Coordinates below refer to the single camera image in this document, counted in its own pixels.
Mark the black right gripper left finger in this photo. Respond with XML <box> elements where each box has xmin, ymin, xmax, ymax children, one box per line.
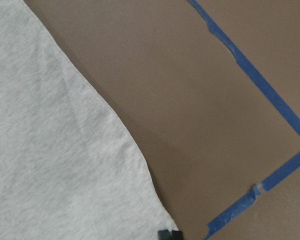
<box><xmin>157</xmin><ymin>230</ymin><xmax>172</xmax><ymax>240</ymax></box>

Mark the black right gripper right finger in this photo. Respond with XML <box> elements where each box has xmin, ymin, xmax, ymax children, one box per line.
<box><xmin>171</xmin><ymin>230</ymin><xmax>183</xmax><ymax>240</ymax></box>

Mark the grey cartoon print t-shirt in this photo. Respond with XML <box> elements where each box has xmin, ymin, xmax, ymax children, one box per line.
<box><xmin>0</xmin><ymin>0</ymin><xmax>177</xmax><ymax>240</ymax></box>

